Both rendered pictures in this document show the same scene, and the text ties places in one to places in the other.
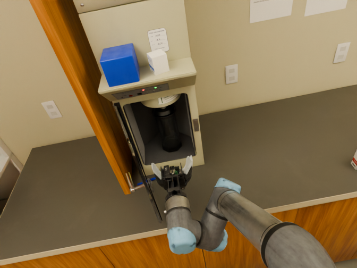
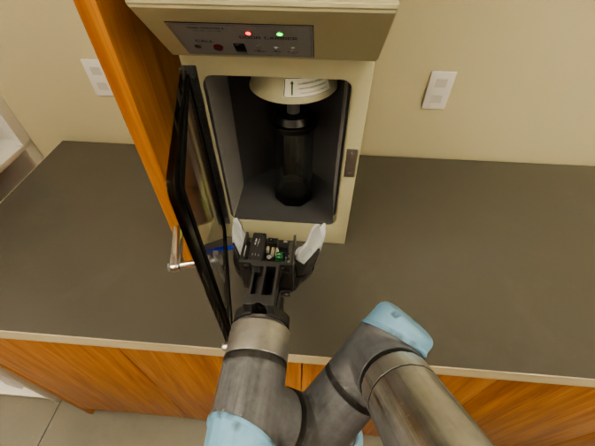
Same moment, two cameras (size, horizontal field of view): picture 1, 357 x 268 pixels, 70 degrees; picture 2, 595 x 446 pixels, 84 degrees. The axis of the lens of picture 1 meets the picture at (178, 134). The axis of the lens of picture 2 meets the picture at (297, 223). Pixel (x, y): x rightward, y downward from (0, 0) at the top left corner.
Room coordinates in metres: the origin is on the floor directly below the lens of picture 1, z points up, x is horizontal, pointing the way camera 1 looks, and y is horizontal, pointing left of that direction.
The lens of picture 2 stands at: (0.29, -0.01, 1.61)
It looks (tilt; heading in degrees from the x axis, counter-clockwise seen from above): 47 degrees down; 4
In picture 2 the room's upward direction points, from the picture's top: straight up
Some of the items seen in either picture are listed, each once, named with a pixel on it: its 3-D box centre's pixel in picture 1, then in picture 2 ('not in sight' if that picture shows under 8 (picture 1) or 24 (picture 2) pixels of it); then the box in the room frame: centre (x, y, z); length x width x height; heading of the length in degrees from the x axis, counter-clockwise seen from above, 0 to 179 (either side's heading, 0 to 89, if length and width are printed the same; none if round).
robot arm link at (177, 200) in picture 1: (176, 207); (256, 342); (0.45, 0.05, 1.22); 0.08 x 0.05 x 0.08; 89
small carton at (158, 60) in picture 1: (158, 61); not in sight; (0.78, 0.02, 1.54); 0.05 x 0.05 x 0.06; 17
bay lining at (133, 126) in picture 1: (161, 116); (286, 130); (0.96, 0.06, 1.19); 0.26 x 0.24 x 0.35; 89
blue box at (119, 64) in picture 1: (120, 65); not in sight; (0.78, 0.14, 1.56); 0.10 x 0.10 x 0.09; 89
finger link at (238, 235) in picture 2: (155, 168); (239, 232); (0.62, 0.10, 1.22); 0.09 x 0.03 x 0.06; 35
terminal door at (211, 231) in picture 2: (138, 166); (207, 216); (0.68, 0.18, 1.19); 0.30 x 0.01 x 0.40; 14
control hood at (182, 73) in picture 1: (150, 85); (267, 29); (0.78, 0.06, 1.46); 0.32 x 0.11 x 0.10; 89
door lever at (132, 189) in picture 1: (135, 180); (187, 247); (0.60, 0.19, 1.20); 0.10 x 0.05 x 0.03; 14
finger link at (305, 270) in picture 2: (184, 175); (297, 265); (0.58, 0.01, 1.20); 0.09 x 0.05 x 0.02; 143
